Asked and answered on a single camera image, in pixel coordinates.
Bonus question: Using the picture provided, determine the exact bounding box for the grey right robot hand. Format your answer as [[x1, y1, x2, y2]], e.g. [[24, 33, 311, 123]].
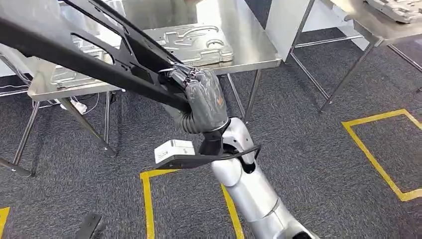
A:
[[158, 63, 230, 134]]

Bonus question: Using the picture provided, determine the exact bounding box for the black metal plate with cutouts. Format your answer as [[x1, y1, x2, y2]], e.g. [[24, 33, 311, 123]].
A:
[[0, 0, 194, 113]]

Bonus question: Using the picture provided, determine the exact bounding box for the stamped silver metal panel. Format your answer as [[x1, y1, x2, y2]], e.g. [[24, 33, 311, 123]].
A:
[[143, 24, 235, 67], [51, 34, 114, 89], [364, 0, 422, 24]]

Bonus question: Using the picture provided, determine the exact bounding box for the steel work table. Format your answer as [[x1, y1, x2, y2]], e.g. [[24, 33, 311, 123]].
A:
[[0, 0, 283, 178], [286, 0, 422, 115]]

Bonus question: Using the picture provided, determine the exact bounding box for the white board panel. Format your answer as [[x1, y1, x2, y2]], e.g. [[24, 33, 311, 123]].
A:
[[265, 0, 372, 62]]

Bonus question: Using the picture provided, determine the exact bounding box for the yellow floor tape square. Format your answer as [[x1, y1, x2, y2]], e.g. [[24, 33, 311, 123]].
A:
[[341, 109, 422, 203], [0, 207, 10, 239], [140, 168, 245, 239]]

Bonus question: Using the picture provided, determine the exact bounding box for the white power strip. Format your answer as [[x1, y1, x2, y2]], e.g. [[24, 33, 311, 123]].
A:
[[60, 99, 88, 115]]

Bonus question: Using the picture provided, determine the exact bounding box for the black robot foot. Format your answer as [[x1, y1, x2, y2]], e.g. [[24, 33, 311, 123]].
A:
[[74, 213, 107, 239]]

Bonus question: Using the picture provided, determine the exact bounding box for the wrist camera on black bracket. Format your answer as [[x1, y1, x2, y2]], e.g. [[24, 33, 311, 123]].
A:
[[153, 139, 231, 170]]

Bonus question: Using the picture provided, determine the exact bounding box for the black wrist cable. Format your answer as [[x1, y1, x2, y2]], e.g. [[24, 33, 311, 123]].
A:
[[227, 144, 262, 165]]

